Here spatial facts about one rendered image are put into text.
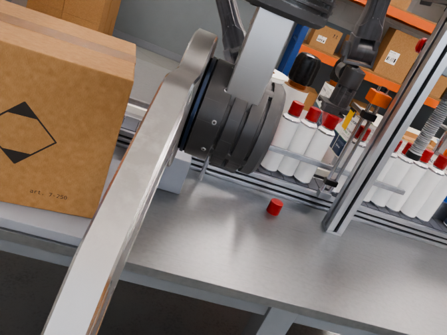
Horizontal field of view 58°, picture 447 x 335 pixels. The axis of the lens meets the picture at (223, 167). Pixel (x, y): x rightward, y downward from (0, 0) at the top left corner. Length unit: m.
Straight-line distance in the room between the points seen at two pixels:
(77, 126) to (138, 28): 5.16
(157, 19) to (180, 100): 5.35
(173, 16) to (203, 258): 5.04
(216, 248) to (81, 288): 0.56
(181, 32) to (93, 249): 5.43
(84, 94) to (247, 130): 0.26
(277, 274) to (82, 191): 0.41
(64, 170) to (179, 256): 0.26
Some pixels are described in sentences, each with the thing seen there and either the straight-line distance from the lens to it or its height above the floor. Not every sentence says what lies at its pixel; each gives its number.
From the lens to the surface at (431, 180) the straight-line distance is 1.31.
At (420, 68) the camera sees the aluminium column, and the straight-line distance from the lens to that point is 1.00.
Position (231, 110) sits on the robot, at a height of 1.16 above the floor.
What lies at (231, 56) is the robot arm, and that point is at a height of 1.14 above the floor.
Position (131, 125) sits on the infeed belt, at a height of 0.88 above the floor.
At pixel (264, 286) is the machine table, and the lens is 0.81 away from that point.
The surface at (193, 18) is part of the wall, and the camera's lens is 5.65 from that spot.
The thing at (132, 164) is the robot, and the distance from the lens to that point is 0.34.
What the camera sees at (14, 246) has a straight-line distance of 0.82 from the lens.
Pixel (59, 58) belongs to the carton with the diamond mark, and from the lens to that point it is 0.65.
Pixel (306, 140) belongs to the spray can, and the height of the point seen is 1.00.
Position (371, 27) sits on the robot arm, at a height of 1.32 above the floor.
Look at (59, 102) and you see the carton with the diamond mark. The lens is 0.67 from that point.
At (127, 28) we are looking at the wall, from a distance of 5.85.
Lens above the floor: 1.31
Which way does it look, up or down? 24 degrees down
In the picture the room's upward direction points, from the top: 23 degrees clockwise
